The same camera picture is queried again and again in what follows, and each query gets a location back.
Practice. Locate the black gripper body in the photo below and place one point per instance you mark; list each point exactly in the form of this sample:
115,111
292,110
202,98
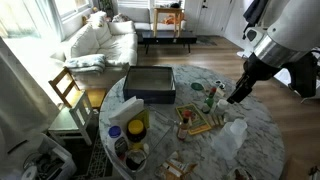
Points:
258,68

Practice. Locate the small clear plastic cup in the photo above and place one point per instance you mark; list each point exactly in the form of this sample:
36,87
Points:
238,126

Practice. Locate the large clear plastic container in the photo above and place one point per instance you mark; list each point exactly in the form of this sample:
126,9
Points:
226,143

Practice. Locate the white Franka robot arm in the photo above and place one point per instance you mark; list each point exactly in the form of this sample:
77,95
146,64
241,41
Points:
293,26

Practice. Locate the black coffee table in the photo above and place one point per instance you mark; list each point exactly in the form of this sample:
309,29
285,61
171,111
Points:
166,36

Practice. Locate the small wooden block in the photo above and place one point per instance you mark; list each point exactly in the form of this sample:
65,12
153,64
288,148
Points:
220,92

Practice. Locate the white pill bottle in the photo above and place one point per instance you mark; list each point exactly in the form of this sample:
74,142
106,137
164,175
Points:
221,107

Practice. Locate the green bottle red cap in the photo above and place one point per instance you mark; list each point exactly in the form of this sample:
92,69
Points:
209,101

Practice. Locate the long wooden block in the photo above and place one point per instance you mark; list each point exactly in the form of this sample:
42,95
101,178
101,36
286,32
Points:
220,120
210,120

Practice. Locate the white door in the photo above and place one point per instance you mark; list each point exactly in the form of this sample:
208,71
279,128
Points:
213,15

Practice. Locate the wooden tray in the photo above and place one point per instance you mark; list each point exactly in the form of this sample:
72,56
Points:
196,121

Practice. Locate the brown sauce bottle red cap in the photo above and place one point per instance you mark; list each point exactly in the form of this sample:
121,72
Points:
183,128

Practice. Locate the orange toy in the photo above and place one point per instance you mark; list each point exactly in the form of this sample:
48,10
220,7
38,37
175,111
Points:
171,19

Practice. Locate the tall wooden stool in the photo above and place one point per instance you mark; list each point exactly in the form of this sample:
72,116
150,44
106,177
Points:
166,10

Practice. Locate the dark blue shallow box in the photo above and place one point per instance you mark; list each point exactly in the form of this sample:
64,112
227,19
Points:
150,85

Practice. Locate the clear plastic tray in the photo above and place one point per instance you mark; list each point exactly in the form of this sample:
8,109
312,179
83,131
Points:
160,128

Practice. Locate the yellow green packet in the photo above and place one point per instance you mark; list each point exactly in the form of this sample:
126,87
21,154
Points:
144,118

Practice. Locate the brown snack packet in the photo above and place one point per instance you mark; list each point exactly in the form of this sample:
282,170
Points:
173,168

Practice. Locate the white loveseat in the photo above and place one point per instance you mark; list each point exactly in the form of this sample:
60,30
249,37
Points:
135,15

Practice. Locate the small white shaker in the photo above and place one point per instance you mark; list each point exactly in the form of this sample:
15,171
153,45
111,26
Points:
146,148

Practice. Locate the dark jar yellow lid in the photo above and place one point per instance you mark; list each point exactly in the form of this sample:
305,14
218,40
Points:
136,131

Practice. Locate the white napkin pack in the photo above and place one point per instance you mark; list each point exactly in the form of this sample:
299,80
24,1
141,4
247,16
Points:
125,111

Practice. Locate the white sofa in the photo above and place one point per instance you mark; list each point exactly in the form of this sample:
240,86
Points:
116,46

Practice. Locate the floral cushion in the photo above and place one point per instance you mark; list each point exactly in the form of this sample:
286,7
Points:
120,17

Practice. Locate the glass jar dark contents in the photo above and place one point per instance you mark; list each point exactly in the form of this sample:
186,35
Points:
135,161

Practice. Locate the white bottle blue lid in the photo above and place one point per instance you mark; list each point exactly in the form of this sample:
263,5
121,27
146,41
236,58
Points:
116,141

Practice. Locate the green potted plant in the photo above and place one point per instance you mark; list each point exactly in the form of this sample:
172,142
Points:
106,6

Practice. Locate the brown wooden chair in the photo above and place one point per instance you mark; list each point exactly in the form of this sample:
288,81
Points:
95,95

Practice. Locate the patterned cushion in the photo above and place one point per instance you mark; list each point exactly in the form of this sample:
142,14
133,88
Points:
98,18

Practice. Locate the grey folded blanket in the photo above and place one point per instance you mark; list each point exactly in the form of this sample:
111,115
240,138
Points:
85,63

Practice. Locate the patterned rug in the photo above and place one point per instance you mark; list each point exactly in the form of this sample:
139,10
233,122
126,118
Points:
100,160

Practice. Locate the white chair green seat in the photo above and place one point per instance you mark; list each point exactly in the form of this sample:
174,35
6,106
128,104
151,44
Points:
66,123

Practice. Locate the white appliance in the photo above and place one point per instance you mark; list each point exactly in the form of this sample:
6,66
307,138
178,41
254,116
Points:
50,163

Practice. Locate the white tape roll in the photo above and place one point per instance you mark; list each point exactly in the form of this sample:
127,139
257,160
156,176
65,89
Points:
30,173

